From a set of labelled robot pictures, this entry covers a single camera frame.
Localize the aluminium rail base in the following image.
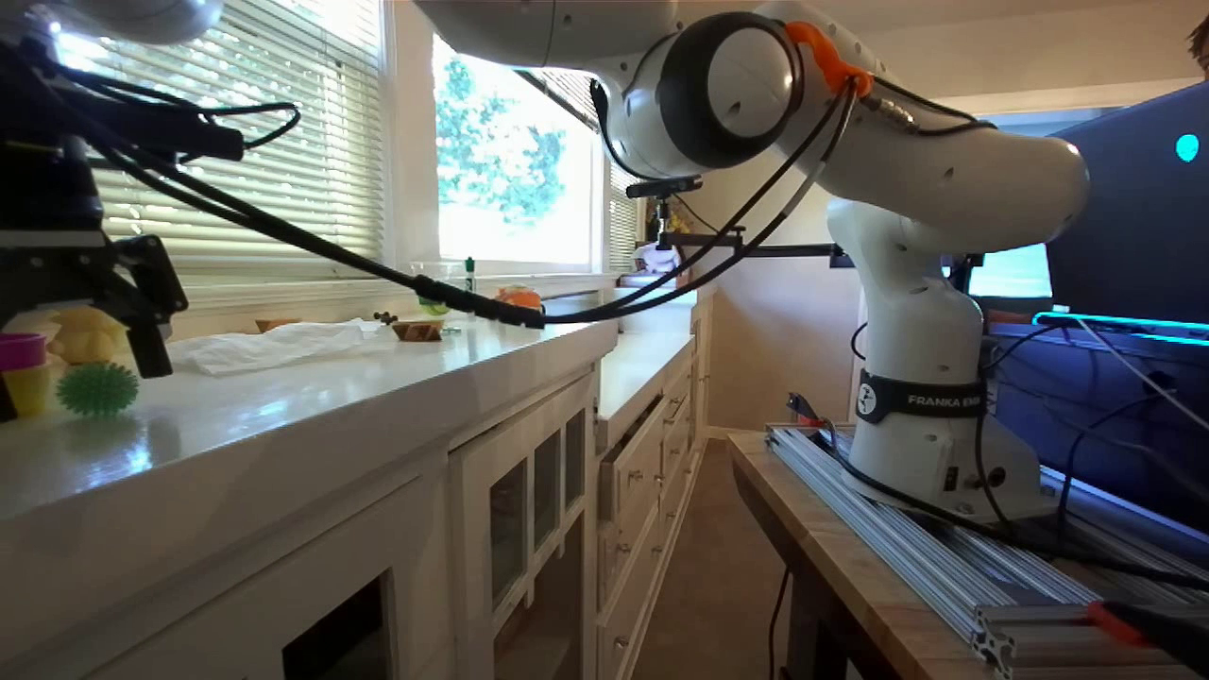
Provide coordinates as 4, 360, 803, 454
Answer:
761, 428, 1209, 680

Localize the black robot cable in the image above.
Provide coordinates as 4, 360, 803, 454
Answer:
49, 67, 997, 331

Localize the white crumpled cloth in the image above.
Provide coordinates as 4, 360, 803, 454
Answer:
181, 321, 396, 374

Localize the yellow bunny toy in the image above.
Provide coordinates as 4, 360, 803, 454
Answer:
52, 307, 132, 367

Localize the brown wooden block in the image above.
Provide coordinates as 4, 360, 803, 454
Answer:
390, 321, 441, 340

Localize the white window blind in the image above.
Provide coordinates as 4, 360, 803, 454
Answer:
52, 0, 390, 258

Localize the orange toy car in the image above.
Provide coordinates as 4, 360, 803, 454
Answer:
493, 286, 545, 315

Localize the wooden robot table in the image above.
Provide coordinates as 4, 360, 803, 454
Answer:
730, 431, 992, 680

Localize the white cabinet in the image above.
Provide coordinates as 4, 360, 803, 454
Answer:
0, 301, 697, 680

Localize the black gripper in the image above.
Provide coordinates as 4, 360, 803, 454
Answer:
0, 48, 245, 377

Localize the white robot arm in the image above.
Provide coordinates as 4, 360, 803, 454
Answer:
0, 0, 1086, 520

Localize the pink plastic bowl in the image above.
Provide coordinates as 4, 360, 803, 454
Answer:
0, 331, 43, 370

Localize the green spiky ball toy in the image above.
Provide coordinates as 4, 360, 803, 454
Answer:
55, 362, 138, 415

